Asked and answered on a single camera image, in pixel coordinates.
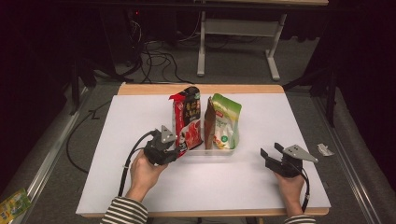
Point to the green and yellow packet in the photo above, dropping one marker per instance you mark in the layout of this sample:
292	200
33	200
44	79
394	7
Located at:
14	207

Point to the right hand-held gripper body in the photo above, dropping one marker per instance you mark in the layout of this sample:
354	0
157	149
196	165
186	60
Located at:
291	166

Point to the green and white pouch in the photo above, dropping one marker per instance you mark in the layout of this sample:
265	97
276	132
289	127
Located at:
227	124

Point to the white table mat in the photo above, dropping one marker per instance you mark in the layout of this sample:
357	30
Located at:
124	121

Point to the red and black food packet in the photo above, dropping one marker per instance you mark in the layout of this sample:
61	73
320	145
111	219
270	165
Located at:
186	118

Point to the crumpled white paper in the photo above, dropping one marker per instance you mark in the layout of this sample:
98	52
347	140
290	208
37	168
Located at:
324	150

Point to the clear plastic container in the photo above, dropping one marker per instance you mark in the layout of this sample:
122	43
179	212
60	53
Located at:
211	152

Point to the person's left hand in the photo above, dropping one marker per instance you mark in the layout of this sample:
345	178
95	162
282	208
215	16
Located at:
143	177

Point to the black metal stand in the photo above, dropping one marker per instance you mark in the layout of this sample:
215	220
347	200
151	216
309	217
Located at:
331	93
74	87

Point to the person's right hand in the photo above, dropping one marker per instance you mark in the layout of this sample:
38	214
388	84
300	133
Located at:
292	193

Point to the metal floor rail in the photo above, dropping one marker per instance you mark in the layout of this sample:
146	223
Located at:
348	174
49	158

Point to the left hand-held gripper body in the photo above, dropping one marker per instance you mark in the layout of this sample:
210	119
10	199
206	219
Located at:
160	152

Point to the white desk frame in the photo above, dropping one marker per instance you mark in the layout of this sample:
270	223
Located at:
239	27

